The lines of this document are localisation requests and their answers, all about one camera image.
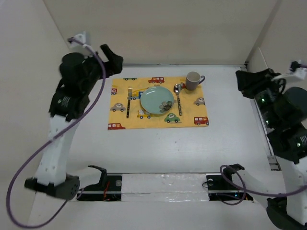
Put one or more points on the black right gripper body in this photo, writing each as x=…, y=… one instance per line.
x=261, y=81

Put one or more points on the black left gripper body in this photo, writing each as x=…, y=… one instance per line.
x=97, y=69

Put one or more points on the black-handled metal fork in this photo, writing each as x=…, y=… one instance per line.
x=130, y=90

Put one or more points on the lavender ceramic mug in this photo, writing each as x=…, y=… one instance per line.
x=193, y=80

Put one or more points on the green ceramic plate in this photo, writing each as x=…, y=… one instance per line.
x=157, y=100

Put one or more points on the yellow car-print cloth placemat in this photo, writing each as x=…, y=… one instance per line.
x=194, y=111

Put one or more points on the silver metal spoon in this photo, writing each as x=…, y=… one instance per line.
x=177, y=90

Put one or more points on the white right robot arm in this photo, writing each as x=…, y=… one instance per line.
x=283, y=110

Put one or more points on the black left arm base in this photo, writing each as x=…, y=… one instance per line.
x=97, y=185

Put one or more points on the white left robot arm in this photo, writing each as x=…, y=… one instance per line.
x=80, y=70

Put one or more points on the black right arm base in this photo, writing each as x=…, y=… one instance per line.
x=221, y=190

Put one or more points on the aluminium table edge rail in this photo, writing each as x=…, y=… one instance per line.
x=185, y=65

